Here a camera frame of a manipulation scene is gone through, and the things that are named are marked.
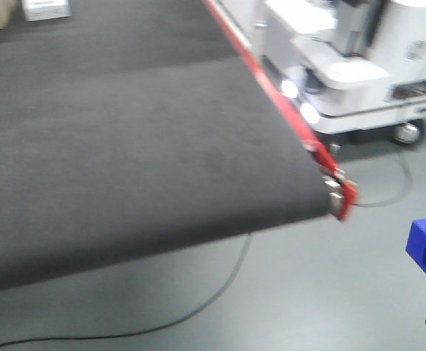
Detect small blue plastic box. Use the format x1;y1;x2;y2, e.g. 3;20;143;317
406;219;426;274

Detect black conveyor belt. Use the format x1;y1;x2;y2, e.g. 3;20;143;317
0;1;330;291

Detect white wheeled machine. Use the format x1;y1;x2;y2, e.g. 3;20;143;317
215;1;426;146

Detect white flat carton box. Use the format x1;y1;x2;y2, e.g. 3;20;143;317
21;0;72;22

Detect grey floor cable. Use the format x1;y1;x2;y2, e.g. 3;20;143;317
0;149;414;351

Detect red conveyor side rail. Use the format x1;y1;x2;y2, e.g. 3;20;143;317
203;1;357;222

